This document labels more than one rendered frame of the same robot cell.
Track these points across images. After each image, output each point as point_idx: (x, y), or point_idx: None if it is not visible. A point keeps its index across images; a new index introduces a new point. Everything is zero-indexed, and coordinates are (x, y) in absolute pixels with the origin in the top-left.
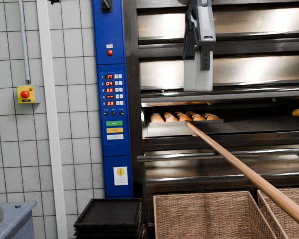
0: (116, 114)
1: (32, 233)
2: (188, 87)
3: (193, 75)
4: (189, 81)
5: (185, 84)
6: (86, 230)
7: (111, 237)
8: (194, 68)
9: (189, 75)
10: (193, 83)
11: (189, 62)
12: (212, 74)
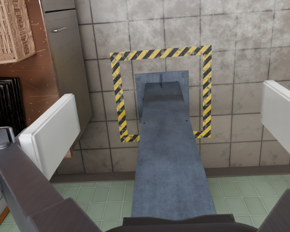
0: None
1: (135, 215)
2: (76, 124)
3: (59, 122)
4: (69, 129)
5: (74, 136)
6: None
7: None
8: (49, 130)
9: (62, 138)
10: (69, 112)
11: (44, 160)
12: None
